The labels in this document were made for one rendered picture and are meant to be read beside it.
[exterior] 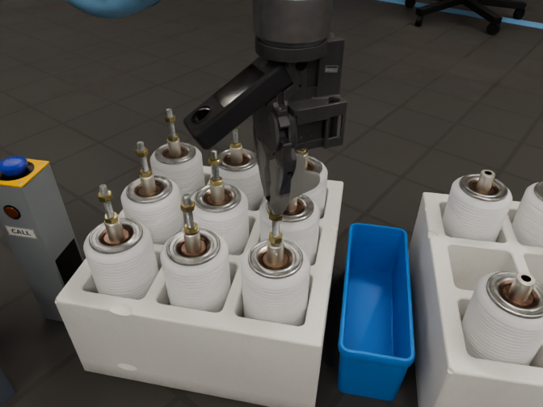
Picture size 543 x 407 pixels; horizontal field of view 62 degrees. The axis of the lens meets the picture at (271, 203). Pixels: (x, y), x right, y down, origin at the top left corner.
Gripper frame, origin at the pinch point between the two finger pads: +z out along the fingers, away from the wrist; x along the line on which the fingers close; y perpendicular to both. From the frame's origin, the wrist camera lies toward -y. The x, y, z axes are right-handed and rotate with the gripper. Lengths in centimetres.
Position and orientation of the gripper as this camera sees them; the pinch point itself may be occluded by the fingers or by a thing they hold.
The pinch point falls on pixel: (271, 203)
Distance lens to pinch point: 56.1
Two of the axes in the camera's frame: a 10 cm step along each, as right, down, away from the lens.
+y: 9.3, -2.3, 3.0
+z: 0.0, 8.0, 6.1
